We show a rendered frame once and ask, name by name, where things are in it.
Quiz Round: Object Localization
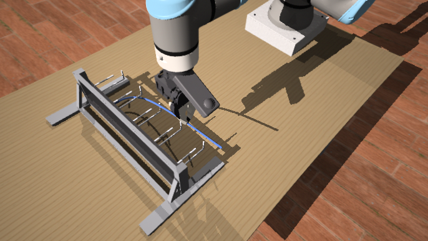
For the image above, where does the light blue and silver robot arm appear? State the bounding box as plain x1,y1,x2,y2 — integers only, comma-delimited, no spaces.
146,0,375,118

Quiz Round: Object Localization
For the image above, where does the grey metal rack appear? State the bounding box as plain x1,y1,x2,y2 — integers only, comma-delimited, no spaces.
46,68,224,237

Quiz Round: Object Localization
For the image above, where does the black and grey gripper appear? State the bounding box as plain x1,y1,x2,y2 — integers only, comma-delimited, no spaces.
154,68,196,125

